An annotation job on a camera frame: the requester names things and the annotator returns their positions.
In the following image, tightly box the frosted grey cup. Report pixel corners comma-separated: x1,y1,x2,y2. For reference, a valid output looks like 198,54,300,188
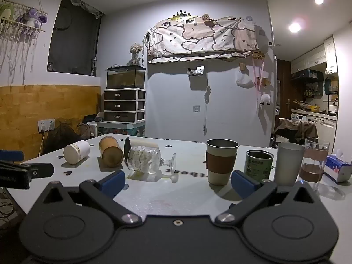
273,142,306,187

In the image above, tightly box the dried flower bouquet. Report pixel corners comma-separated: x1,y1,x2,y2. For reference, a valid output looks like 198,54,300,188
129,43,143,66

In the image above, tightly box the glass tumbler with brown band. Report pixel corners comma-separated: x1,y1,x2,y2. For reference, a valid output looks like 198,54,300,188
298,137,330,183

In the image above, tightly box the white hanging bag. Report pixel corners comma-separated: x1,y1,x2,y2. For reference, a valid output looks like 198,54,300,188
236,70,255,86

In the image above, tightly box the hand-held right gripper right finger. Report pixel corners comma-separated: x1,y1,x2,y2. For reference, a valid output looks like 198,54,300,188
214,170,321,224

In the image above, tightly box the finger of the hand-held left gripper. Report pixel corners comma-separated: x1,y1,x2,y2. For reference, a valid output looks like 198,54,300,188
0,162,54,180
0,150,25,162

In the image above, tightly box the dark mesh cloth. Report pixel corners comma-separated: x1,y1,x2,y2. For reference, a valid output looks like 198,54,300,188
44,117,90,154

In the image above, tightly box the white wall socket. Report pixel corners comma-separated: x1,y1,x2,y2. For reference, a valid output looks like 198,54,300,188
38,118,56,132

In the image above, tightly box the brown bamboo cup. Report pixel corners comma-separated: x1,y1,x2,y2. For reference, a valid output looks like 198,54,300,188
99,136,124,168

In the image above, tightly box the ribbed glass goblet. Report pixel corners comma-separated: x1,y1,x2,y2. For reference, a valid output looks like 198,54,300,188
127,145,177,175

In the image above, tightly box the white cup with dark inside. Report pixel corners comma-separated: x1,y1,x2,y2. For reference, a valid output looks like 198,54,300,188
124,137,159,163

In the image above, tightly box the green plush toy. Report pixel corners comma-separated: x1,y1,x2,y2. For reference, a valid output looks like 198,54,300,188
0,4,14,20

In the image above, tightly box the white kitchen wall cabinet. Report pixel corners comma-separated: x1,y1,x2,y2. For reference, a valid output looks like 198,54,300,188
290,36,339,75

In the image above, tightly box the white drawer unit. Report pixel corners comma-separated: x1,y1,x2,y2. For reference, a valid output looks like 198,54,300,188
104,88,146,123

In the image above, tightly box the gold crown decoration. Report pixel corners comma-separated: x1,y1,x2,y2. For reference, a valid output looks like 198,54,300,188
168,10,196,20

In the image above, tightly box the white macrame wall hanger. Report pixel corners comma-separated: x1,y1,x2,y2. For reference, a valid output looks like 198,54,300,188
0,0,48,86

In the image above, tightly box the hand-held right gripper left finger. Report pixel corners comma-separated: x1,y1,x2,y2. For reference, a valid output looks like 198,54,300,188
36,170,143,224

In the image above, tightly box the dark window curtain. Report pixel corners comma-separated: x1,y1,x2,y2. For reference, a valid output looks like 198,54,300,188
47,0,105,77

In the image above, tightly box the white paper cup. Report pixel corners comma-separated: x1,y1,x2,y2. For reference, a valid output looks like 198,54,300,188
63,140,91,165

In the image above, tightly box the purple plush toy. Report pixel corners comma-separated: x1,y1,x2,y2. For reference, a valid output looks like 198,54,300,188
17,8,48,28

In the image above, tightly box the printed pink cloth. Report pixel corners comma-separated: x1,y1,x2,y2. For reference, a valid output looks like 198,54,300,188
147,16,260,64

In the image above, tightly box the green metal cup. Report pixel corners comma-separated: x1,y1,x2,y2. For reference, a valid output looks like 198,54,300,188
245,150,275,182

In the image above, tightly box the painted storage box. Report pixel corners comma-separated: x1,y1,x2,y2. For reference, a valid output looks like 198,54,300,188
96,121,146,138

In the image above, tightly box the blue tissue box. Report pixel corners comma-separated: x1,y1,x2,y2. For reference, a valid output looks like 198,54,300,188
323,149,352,183

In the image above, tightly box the white washing machine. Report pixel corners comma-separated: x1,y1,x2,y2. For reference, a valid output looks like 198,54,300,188
290,112,337,143

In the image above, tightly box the grey cup with brown sleeve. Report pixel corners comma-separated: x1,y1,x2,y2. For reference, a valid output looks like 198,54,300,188
205,139,240,186

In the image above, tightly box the glass fish tank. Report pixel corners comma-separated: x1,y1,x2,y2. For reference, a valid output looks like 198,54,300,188
106,65,146,90

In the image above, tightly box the white power cable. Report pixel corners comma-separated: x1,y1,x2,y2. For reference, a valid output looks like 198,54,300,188
38,129,48,157

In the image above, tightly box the chair with draped cloth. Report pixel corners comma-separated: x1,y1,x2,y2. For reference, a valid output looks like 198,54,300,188
272,118,319,147

